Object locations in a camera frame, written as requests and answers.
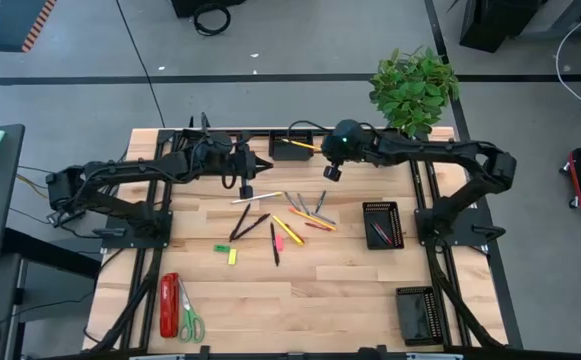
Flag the yellow pencil with orange end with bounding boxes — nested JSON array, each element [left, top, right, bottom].
[[288, 207, 338, 232]]

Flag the long black floor cable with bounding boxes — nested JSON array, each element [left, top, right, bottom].
[[114, 0, 167, 129]]

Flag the black aluminium table frame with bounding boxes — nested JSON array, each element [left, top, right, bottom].
[[82, 127, 509, 360]]

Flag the coiled black cable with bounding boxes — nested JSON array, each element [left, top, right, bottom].
[[193, 3, 232, 37]]

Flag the black box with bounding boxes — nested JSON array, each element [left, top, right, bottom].
[[170, 0, 246, 19]]

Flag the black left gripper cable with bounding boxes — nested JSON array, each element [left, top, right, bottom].
[[220, 167, 239, 191]]

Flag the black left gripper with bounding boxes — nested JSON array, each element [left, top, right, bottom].
[[219, 132, 275, 200]]

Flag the yellow floor cable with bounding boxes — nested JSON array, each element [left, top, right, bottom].
[[16, 173, 51, 200]]

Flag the green handled scissors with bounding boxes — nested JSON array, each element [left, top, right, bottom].
[[177, 279, 206, 345]]

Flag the black orange striped ramp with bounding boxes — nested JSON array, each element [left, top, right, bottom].
[[0, 0, 57, 54]]

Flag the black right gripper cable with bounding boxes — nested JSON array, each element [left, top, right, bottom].
[[287, 119, 331, 139]]

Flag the black pen with white print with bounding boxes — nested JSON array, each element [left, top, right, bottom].
[[269, 221, 281, 268]]

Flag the black power adapter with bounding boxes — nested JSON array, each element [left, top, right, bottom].
[[47, 208, 87, 227]]

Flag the brown red crayon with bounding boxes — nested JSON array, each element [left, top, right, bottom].
[[373, 220, 395, 246]]

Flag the black cabinet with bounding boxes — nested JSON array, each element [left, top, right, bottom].
[[458, 0, 541, 54]]

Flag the thin black floor cable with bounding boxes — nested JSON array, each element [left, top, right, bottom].
[[17, 164, 56, 175]]

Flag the green potted plant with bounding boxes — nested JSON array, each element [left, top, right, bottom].
[[368, 45, 460, 141]]

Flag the white pen with yellow cap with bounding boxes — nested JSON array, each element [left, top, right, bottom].
[[229, 191, 284, 205]]

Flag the red stapler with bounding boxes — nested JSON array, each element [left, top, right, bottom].
[[159, 272, 180, 339]]

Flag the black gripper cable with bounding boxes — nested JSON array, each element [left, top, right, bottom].
[[220, 167, 239, 191], [287, 119, 331, 139]]

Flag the black plastic mesh bin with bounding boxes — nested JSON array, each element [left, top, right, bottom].
[[395, 285, 444, 347], [173, 129, 206, 151], [268, 129, 321, 162], [362, 200, 406, 251]]

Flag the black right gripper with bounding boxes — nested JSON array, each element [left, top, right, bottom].
[[319, 118, 369, 183]]

